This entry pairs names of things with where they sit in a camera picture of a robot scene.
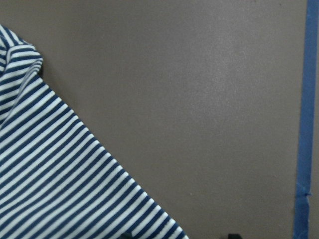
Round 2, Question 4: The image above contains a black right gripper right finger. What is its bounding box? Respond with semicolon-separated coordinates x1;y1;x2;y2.
227;234;240;239

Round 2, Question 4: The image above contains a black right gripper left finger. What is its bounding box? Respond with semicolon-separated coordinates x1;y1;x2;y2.
120;233;133;239

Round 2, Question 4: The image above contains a blue white striped polo shirt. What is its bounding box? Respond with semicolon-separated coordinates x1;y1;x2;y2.
0;27;186;239

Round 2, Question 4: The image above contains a blue tape line table edge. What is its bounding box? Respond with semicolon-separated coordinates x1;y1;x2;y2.
293;0;319;239

